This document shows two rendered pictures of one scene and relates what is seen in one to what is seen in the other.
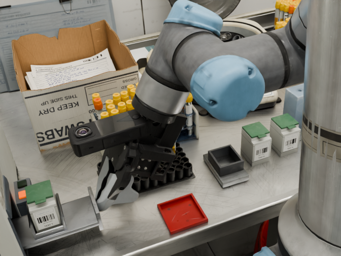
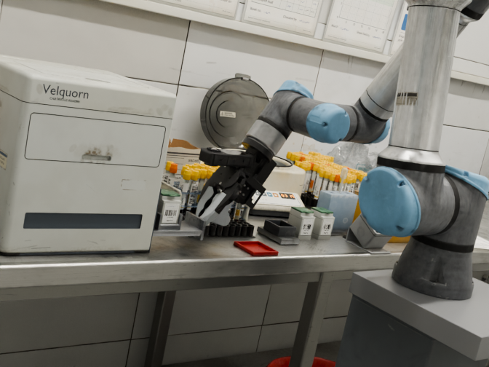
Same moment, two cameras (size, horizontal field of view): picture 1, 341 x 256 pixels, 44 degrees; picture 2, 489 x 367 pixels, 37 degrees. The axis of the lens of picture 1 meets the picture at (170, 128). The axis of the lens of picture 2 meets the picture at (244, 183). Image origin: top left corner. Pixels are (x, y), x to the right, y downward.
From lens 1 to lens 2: 1.02 m
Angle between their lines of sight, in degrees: 31
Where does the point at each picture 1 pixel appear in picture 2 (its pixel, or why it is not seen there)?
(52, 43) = not seen: hidden behind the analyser
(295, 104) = (328, 202)
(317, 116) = (406, 88)
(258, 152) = (304, 227)
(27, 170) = not seen: hidden behind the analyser
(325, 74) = (410, 70)
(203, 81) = (319, 113)
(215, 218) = (282, 255)
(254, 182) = (303, 246)
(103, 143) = (228, 160)
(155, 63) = (270, 113)
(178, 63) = (295, 109)
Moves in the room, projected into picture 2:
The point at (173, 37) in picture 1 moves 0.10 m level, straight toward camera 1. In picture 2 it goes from (287, 97) to (305, 104)
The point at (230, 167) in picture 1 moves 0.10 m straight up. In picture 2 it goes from (287, 229) to (296, 186)
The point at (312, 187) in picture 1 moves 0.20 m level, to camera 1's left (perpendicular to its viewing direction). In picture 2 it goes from (401, 122) to (293, 103)
